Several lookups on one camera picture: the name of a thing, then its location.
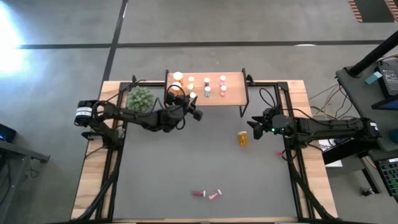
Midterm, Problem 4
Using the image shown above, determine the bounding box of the small wooden shelf table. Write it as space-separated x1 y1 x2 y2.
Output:
164 68 250 119

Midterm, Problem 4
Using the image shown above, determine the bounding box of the backlit keyboard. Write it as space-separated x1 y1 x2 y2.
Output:
375 157 398 197

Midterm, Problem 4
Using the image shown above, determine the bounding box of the gray table mat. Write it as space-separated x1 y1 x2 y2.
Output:
112 85 299 220

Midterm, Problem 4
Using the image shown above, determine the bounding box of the gray side table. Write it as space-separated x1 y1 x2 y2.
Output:
322 54 398 166

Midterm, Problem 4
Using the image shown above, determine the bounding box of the black power adapter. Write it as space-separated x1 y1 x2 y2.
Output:
374 63 398 97

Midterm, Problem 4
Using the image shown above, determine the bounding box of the teal box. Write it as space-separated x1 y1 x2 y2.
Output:
364 71 383 85

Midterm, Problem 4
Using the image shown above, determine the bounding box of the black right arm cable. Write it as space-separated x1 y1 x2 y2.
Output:
258 88 315 121

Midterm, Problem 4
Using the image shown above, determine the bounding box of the black tablet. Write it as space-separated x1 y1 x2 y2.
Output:
371 95 398 111

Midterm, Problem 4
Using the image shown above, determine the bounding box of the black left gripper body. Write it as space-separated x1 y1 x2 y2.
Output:
160 105 192 133

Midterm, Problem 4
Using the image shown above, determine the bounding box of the black stand post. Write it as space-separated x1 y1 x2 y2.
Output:
348 30 398 78

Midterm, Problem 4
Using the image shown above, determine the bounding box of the black table frame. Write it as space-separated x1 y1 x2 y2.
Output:
70 79 338 224

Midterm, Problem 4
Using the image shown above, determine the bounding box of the green succulent in patterned pot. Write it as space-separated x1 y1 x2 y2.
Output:
126 86 155 113

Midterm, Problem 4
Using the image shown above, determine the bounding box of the white paper sheet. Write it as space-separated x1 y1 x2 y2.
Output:
318 138 343 168

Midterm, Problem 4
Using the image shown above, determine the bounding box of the black device with blue light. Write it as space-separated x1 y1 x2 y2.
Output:
0 123 18 144

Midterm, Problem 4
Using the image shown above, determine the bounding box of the black hazard-striped floor mat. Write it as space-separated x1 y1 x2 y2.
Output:
348 0 398 24

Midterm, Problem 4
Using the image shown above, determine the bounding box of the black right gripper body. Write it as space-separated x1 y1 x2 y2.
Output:
264 114 295 137

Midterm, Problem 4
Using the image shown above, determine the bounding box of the black floor stand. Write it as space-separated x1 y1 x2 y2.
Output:
0 138 50 215

